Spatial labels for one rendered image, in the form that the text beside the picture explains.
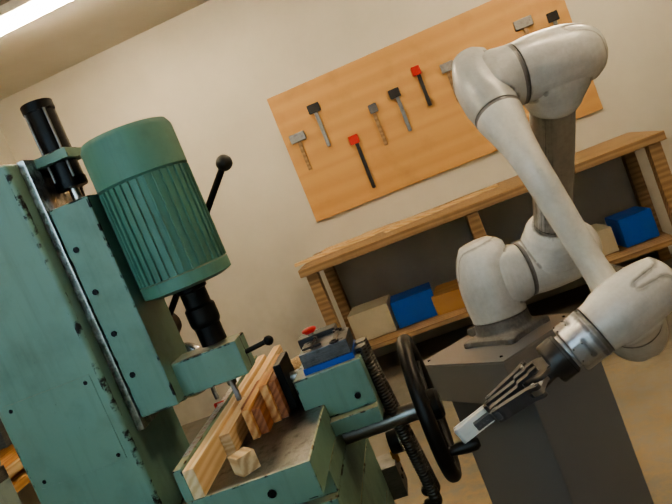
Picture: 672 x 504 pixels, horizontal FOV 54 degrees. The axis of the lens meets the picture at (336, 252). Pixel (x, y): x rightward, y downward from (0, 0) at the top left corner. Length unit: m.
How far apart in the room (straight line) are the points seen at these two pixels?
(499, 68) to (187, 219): 0.69
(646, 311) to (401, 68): 3.54
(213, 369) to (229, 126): 3.53
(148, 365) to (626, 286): 0.84
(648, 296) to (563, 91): 0.52
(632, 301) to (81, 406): 0.97
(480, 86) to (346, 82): 3.18
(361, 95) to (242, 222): 1.20
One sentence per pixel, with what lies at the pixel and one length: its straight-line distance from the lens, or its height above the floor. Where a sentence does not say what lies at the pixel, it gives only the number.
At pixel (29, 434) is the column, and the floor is 1.06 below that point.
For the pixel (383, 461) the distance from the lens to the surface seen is 1.65.
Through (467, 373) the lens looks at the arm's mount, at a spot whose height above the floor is 0.69.
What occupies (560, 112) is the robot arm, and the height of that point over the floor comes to 1.23.
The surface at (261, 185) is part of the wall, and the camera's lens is 4.67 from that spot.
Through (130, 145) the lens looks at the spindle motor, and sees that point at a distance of 1.23.
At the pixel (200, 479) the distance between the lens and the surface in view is 1.11.
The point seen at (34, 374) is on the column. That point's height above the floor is 1.16.
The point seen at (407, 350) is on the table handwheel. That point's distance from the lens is 1.22.
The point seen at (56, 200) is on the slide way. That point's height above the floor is 1.44.
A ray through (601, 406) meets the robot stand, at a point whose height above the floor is 0.44.
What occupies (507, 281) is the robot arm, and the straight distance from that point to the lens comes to 1.81.
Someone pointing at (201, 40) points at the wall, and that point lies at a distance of 4.82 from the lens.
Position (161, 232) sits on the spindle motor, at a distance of 1.22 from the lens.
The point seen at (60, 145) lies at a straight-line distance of 1.35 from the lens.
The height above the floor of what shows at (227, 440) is 0.93.
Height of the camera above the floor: 1.28
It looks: 6 degrees down
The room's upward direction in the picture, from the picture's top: 22 degrees counter-clockwise
